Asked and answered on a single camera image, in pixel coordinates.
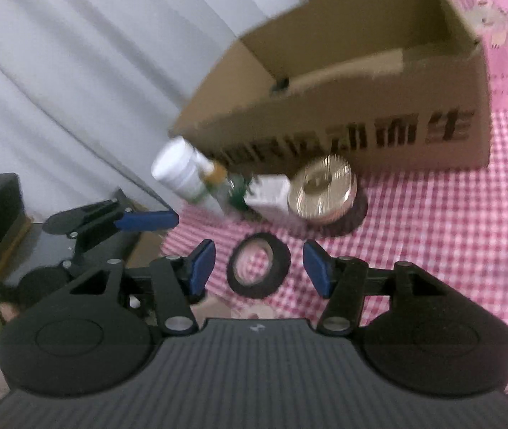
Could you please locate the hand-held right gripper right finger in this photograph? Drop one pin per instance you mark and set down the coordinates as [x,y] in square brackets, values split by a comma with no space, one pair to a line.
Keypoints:
[318,268]

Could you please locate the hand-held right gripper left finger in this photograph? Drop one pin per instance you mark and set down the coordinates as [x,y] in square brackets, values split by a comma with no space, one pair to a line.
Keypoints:
[202,268]

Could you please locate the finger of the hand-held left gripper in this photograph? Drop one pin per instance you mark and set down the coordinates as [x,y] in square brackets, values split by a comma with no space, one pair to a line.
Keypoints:
[146,221]

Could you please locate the black tape roll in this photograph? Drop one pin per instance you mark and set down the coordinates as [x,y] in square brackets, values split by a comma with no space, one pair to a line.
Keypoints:
[283,259]

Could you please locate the white pill bottle green label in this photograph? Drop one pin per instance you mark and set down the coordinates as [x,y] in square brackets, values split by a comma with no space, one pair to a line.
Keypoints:
[178,170]

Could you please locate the dark jar with gold lid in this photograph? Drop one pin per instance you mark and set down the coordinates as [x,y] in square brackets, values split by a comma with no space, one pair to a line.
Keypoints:
[321,187]

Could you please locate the green glass dropper bottle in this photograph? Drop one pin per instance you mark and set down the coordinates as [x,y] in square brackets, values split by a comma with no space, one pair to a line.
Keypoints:
[236,190]

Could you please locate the white charger plug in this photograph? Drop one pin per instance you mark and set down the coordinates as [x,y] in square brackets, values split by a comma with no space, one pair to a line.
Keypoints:
[267,196]

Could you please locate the brown cardboard box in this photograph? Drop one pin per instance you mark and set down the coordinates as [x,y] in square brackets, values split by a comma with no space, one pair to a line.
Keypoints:
[325,111]

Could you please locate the grey side table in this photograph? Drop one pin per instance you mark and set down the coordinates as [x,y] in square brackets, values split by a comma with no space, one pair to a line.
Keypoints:
[52,250]

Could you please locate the red checkered tablecloth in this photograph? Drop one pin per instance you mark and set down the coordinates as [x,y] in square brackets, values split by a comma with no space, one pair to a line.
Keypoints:
[437,254]

